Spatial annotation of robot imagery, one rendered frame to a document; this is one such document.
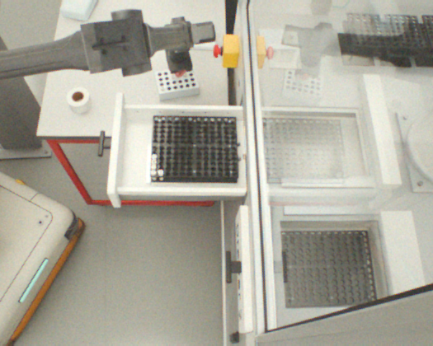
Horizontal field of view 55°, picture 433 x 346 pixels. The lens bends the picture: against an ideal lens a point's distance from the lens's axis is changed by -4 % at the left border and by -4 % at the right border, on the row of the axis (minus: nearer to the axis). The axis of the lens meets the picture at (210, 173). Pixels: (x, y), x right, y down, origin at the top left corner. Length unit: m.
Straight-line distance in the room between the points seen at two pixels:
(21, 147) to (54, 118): 0.88
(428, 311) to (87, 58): 0.56
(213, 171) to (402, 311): 0.82
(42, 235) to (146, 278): 0.49
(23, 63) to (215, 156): 0.55
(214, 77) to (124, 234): 0.90
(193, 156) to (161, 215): 0.92
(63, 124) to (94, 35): 0.70
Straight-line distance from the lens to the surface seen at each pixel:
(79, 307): 1.95
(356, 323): 0.39
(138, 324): 1.90
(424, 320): 0.31
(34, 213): 1.79
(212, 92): 1.36
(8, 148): 2.26
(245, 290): 0.98
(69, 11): 1.57
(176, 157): 1.10
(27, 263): 1.75
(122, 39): 0.72
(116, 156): 1.08
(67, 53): 0.70
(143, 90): 1.37
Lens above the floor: 1.89
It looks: 67 degrees down
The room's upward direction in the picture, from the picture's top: 8 degrees clockwise
